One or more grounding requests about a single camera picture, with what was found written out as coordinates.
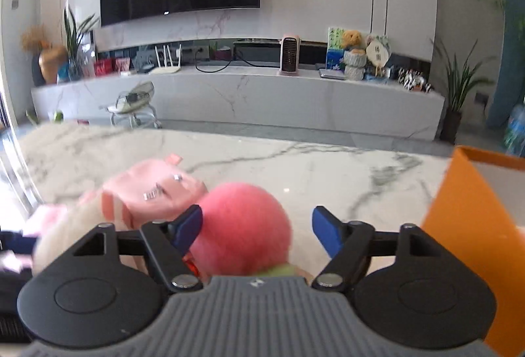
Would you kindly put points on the white marble television console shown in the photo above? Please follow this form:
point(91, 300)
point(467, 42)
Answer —
point(246, 98)

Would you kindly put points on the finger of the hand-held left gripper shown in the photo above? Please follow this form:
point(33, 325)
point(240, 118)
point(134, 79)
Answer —
point(16, 243)

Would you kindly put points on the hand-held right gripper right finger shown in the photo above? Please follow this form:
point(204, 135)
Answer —
point(326, 229)

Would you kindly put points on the round paper hand fan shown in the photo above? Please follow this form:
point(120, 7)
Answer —
point(376, 51)

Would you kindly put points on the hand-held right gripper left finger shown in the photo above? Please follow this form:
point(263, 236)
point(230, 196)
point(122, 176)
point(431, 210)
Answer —
point(189, 226)

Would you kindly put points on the blue water jug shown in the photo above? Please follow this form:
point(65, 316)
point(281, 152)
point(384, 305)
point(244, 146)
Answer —
point(516, 131)

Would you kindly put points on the grey laptop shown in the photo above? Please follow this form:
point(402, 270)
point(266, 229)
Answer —
point(330, 73)

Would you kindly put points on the wall socket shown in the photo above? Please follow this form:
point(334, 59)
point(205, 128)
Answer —
point(481, 97)

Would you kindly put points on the pink white space heater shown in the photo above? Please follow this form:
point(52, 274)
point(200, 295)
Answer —
point(290, 55)

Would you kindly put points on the green blue painted picture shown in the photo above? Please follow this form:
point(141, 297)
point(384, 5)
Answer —
point(334, 49)

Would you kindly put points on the small white floor fan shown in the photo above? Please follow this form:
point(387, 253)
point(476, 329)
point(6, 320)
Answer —
point(133, 100)

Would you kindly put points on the long-leaf plant in black pot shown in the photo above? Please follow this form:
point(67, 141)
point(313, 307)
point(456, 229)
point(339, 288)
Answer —
point(455, 94)

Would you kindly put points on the brown teddy bear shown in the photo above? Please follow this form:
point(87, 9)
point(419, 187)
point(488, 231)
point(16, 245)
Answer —
point(353, 40)

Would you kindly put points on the white plush toy pink outfit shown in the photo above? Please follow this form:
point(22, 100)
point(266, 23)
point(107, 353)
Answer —
point(135, 192)

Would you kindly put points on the orange cardboard box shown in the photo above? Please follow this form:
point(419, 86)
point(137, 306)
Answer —
point(471, 225)

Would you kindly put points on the leafy plant in glass vase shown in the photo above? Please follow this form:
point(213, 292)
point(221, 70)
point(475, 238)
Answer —
point(76, 41)

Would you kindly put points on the orange vase with dried flowers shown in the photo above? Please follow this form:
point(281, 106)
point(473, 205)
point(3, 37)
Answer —
point(51, 63)

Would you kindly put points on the white router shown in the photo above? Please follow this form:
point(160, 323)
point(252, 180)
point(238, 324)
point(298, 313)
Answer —
point(166, 67)

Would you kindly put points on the pink fluffy peach plush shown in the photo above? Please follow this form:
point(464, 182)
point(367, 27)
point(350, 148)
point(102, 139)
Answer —
point(242, 225)

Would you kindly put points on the black white brick toy car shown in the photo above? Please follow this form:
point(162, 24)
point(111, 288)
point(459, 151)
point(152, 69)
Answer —
point(412, 80)

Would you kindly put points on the pink tissue box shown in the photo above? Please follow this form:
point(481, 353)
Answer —
point(221, 52)

